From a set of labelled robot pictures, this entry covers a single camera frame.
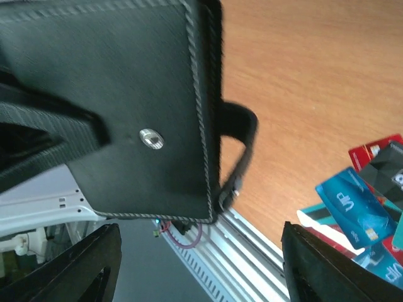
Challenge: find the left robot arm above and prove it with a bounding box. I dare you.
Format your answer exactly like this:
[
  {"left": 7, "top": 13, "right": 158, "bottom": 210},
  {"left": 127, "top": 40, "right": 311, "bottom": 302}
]
[{"left": 1, "top": 70, "right": 108, "bottom": 263}]

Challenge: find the aluminium rail frame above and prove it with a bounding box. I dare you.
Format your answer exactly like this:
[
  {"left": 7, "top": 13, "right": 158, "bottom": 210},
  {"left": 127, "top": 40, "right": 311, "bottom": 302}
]
[{"left": 217, "top": 207, "right": 286, "bottom": 284}]

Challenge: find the blue card front pile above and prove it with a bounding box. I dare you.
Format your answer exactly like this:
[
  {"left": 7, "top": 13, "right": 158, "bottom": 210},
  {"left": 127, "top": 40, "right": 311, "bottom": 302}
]
[{"left": 353, "top": 242, "right": 402, "bottom": 289}]

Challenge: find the black leather card holder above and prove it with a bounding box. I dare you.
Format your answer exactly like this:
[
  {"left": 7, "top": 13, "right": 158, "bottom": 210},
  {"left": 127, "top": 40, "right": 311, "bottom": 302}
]
[{"left": 1, "top": 1, "right": 258, "bottom": 224}]

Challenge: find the red VIP card front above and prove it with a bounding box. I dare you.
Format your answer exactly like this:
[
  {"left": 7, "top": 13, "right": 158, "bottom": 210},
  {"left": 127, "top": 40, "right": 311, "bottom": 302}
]
[{"left": 348, "top": 133, "right": 402, "bottom": 172}]

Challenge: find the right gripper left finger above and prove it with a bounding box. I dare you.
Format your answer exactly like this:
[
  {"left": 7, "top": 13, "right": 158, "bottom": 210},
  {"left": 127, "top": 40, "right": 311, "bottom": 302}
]
[{"left": 1, "top": 223, "right": 122, "bottom": 302}]

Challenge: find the blue VIP card left pile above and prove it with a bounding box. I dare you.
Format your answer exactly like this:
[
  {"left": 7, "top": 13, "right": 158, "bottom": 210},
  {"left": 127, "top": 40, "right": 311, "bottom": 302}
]
[{"left": 315, "top": 167, "right": 397, "bottom": 249}]

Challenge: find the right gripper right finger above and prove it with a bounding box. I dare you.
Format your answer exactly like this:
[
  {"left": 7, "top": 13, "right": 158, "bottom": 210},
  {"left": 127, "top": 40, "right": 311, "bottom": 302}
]
[{"left": 281, "top": 221, "right": 402, "bottom": 301}]

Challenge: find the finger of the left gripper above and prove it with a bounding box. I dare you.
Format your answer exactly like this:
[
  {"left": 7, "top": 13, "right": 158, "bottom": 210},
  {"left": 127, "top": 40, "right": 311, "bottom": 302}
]
[{"left": 1, "top": 70, "right": 110, "bottom": 192}]

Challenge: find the grey cable duct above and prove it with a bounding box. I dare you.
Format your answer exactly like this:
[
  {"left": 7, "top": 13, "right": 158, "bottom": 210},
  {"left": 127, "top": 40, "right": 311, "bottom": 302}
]
[{"left": 163, "top": 232, "right": 287, "bottom": 302}]

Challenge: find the black card in pile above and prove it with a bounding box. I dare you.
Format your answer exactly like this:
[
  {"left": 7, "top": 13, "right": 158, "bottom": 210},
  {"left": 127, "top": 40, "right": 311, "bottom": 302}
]
[{"left": 358, "top": 141, "right": 402, "bottom": 209}]

